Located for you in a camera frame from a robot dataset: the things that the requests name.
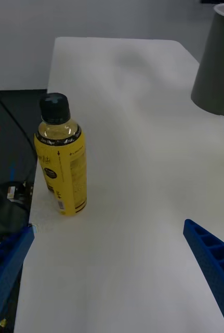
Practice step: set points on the yellow bottle with black cap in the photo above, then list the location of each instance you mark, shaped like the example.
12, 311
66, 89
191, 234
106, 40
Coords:
65, 169

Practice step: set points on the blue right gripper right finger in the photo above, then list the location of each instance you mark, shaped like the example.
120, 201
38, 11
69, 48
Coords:
215, 262

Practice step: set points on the grey plastic bin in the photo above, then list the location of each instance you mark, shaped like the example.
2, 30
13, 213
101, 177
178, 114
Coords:
218, 65

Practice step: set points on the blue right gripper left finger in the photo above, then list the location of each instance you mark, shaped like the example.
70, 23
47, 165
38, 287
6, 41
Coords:
5, 273

